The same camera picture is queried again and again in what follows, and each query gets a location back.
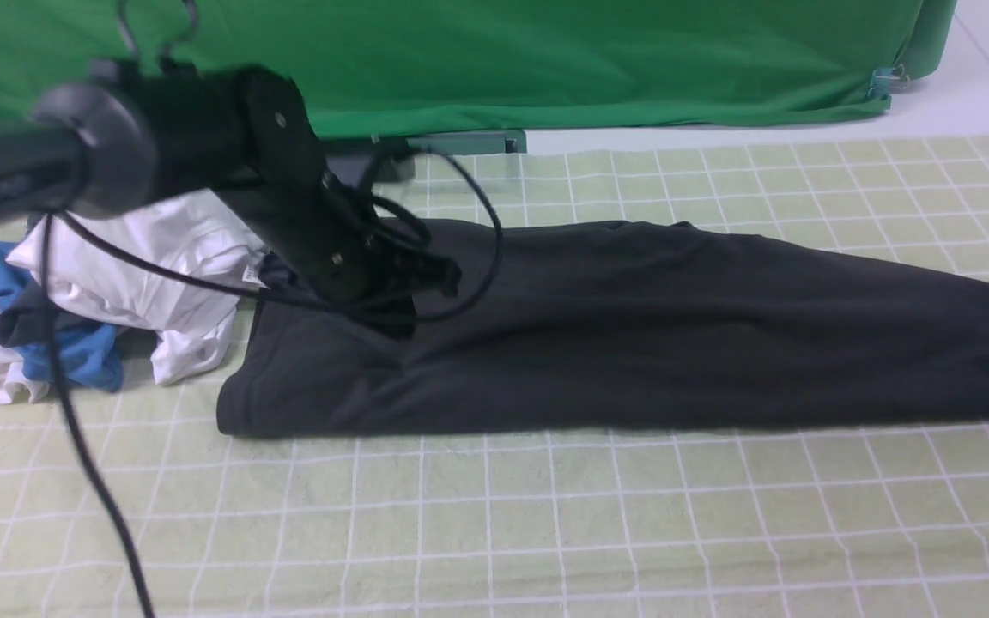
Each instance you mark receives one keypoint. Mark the dark gray long-sleeve shirt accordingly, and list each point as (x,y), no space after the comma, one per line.
(634,326)

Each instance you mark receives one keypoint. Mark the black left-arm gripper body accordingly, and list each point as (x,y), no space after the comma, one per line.
(292,201)

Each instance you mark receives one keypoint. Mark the blue binder clip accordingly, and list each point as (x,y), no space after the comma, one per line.
(886,81)

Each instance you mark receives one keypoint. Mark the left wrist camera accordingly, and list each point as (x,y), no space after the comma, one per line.
(388,168)

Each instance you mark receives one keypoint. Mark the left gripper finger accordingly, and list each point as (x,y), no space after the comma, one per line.
(435,274)
(394,317)

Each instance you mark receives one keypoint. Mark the blue crumpled garment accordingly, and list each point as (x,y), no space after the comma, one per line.
(74,356)

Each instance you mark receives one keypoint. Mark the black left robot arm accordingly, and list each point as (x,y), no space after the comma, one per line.
(120,141)

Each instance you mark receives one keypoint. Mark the light green grid mat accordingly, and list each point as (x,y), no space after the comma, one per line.
(878,522)

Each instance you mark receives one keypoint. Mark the green backdrop cloth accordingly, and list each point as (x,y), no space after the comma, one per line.
(390,74)

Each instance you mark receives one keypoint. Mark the dark gray crumpled garment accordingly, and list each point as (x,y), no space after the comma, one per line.
(22,324)

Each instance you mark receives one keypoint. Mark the white crumpled shirt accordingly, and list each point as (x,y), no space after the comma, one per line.
(194,235)

